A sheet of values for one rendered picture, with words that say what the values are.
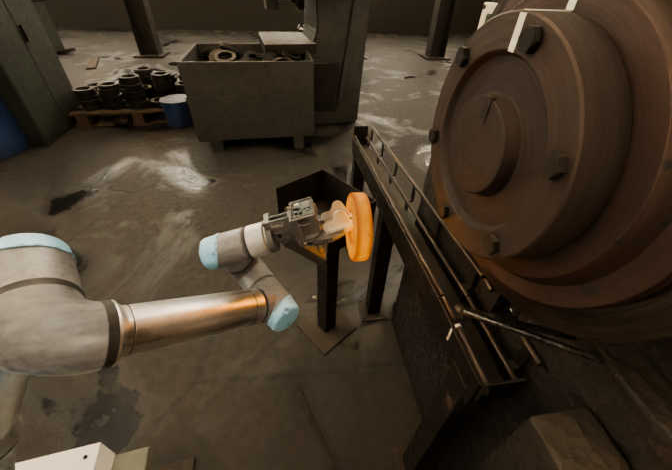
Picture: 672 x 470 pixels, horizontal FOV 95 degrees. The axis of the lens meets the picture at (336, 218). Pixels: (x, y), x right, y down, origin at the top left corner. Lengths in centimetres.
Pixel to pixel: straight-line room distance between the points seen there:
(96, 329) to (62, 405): 114
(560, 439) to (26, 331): 69
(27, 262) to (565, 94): 67
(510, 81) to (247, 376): 131
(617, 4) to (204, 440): 142
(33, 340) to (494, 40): 64
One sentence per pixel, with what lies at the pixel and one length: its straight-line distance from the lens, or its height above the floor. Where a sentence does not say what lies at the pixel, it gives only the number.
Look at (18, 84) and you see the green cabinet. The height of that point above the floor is 51.
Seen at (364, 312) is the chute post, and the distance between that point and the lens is 156.
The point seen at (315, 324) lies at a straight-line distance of 151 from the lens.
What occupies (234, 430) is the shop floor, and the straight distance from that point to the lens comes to 137.
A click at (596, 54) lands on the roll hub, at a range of 36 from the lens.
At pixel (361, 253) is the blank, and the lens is 66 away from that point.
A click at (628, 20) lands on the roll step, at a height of 125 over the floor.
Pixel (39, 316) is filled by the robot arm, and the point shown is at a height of 93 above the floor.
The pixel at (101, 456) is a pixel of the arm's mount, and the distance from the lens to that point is 108.
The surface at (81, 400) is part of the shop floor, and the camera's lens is 164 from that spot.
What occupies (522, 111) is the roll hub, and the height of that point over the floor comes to 117.
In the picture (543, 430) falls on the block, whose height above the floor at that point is 80.
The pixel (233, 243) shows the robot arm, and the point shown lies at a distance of 70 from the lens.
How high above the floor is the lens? 127
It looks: 38 degrees down
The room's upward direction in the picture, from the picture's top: 2 degrees clockwise
